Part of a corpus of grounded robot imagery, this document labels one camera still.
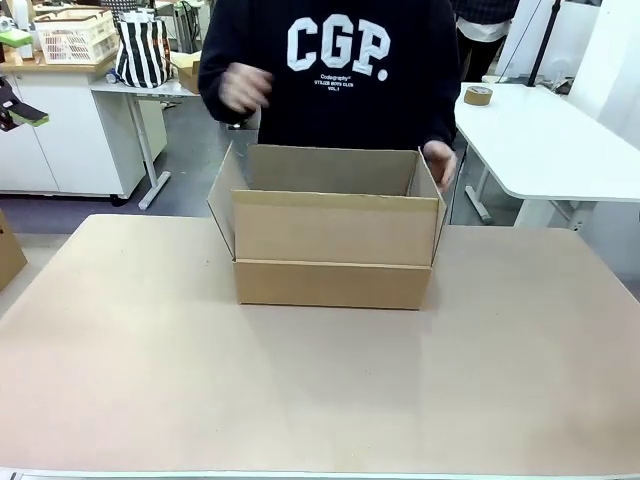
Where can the brown cardboard shipping box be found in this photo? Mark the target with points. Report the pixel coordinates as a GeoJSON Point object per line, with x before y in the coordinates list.
{"type": "Point", "coordinates": [330, 235]}

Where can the person's left forearm dark sleeve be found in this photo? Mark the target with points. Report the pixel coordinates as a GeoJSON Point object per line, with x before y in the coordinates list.
{"type": "Point", "coordinates": [445, 115]}

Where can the person's right forearm dark sleeve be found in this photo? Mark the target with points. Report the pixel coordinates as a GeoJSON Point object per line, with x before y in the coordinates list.
{"type": "Point", "coordinates": [212, 90]}

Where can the small open cardboard box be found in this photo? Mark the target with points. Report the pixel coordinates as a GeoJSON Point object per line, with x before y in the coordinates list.
{"type": "Point", "coordinates": [189, 77]}

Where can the person's right hand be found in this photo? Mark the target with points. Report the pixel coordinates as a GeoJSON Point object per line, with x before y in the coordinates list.
{"type": "Point", "coordinates": [245, 92]}

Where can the person's left hand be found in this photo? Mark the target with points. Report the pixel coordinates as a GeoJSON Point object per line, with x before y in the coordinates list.
{"type": "Point", "coordinates": [442, 162]}

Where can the white cabinet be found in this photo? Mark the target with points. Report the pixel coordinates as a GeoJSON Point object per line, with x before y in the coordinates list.
{"type": "Point", "coordinates": [75, 140]}

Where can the green topped desk gadget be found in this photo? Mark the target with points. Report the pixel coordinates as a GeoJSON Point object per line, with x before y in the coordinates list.
{"type": "Point", "coordinates": [17, 36]}

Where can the cream plastic crate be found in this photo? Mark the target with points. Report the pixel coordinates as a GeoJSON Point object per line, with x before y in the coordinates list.
{"type": "Point", "coordinates": [75, 37]}

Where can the black white striped bag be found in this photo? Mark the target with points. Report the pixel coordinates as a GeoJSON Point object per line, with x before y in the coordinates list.
{"type": "Point", "coordinates": [142, 50]}

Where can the cardboard sheet piece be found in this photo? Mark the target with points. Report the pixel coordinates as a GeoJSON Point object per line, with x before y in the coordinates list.
{"type": "Point", "coordinates": [10, 250]}

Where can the person in dark sweatshirt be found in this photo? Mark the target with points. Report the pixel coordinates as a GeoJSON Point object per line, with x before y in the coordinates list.
{"type": "Point", "coordinates": [330, 100]}

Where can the brown packing tape roll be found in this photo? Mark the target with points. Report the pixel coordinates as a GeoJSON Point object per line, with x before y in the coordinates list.
{"type": "Point", "coordinates": [478, 95]}

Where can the background person in dark clothes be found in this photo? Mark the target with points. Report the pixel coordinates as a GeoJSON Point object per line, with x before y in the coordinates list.
{"type": "Point", "coordinates": [482, 40]}

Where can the white rounded side table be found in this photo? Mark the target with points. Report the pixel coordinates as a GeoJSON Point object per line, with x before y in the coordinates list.
{"type": "Point", "coordinates": [550, 150]}

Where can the black light stand pole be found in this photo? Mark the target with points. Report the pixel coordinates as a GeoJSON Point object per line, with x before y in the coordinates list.
{"type": "Point", "coordinates": [545, 35]}

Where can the white desk fan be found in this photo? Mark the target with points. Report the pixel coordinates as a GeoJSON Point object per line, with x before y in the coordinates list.
{"type": "Point", "coordinates": [562, 72]}

